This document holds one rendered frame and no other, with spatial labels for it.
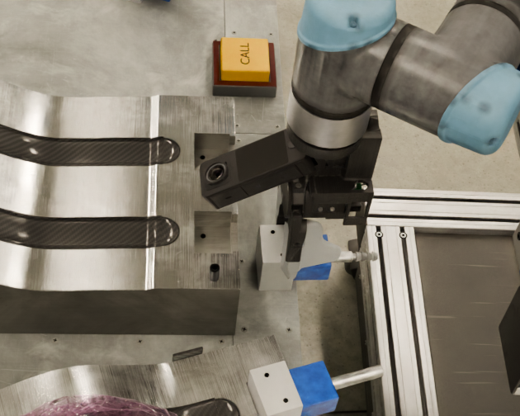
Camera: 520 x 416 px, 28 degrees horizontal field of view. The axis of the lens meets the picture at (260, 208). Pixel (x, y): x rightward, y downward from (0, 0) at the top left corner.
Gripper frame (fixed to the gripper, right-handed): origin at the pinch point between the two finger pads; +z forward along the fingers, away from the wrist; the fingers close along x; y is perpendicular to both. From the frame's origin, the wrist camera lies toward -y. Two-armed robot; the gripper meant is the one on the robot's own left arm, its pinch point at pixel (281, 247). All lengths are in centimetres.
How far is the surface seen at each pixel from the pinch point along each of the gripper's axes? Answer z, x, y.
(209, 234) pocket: -1.7, 0.6, -7.9
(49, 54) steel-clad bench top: 4.6, 33.9, -26.5
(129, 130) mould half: -4.0, 13.1, -16.2
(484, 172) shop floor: 85, 80, 61
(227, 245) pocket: -1.7, -0.8, -6.0
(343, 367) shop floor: 85, 31, 23
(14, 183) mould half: -4.7, 5.2, -28.0
